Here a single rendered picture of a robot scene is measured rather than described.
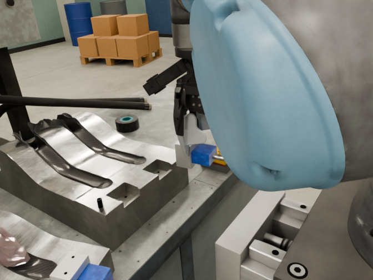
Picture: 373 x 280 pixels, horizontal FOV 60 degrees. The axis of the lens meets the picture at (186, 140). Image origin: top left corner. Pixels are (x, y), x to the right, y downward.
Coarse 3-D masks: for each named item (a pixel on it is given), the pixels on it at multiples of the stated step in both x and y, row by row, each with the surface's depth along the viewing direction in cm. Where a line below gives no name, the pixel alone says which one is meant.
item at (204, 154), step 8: (176, 144) 66; (192, 144) 66; (200, 144) 68; (208, 144) 68; (176, 152) 67; (192, 152) 66; (200, 152) 65; (208, 152) 65; (216, 152) 68; (176, 160) 68; (184, 160) 67; (192, 160) 67; (200, 160) 66; (208, 160) 65
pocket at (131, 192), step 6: (120, 186) 67; (126, 186) 68; (132, 186) 66; (114, 192) 66; (120, 192) 67; (126, 192) 69; (132, 192) 67; (138, 192) 65; (114, 198) 66; (120, 198) 67; (126, 198) 67; (132, 198) 67; (126, 204) 63
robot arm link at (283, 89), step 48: (240, 0) 14; (288, 0) 14; (336, 0) 13; (240, 48) 13; (288, 48) 13; (336, 48) 13; (240, 96) 14; (288, 96) 13; (336, 96) 13; (240, 144) 16; (288, 144) 14; (336, 144) 14
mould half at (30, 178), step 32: (64, 128) 84; (96, 128) 87; (0, 160) 77; (32, 160) 74; (96, 160) 78; (32, 192) 73; (64, 192) 66; (96, 192) 65; (160, 192) 71; (96, 224) 62; (128, 224) 64
